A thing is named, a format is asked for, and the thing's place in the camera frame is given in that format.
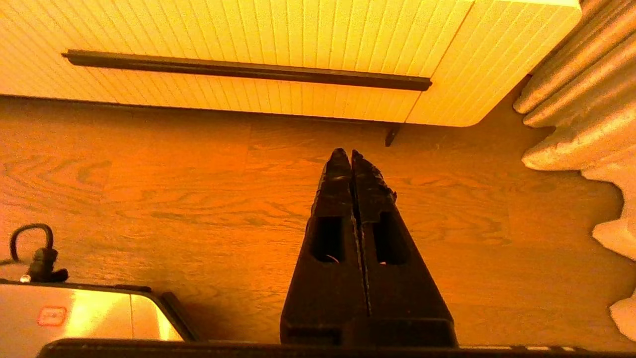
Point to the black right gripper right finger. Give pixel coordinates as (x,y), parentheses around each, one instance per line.
(397,293)

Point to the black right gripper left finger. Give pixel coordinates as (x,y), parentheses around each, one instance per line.
(330,288)

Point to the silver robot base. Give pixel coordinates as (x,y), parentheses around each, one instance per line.
(89,313)

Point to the long white low cabinet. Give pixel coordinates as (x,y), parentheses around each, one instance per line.
(497,59)

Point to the pale pleated curtain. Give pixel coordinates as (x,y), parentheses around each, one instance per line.
(586,99)

